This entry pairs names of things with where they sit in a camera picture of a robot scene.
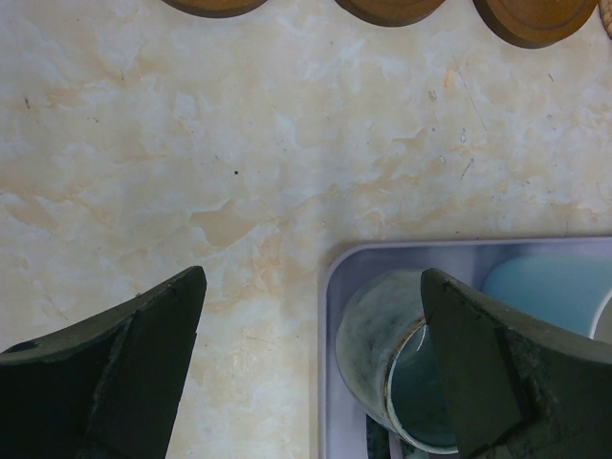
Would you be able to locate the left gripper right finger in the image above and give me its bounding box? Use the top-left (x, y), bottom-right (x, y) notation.
top-left (421, 269), bottom-right (611, 458)

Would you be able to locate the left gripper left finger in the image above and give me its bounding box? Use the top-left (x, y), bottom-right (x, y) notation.
top-left (1, 266), bottom-right (207, 458)

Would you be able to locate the white mug blue handle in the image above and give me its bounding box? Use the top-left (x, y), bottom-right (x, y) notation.
top-left (481, 254), bottom-right (611, 343)

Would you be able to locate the dark wooden coaster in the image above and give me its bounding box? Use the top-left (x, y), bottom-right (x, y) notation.
top-left (164, 0), bottom-right (266, 18)
top-left (473, 0), bottom-right (598, 49)

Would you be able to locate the woven rattan coaster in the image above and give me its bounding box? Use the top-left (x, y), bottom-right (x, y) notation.
top-left (598, 0), bottom-right (612, 38)

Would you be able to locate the brown wooden coaster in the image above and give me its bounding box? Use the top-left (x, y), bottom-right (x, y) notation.
top-left (336, 0), bottom-right (444, 27)

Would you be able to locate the grey-green mug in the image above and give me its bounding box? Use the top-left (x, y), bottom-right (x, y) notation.
top-left (335, 270), bottom-right (458, 454)

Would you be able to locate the lavender plastic tray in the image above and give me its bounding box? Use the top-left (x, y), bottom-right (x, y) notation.
top-left (318, 236), bottom-right (611, 458)

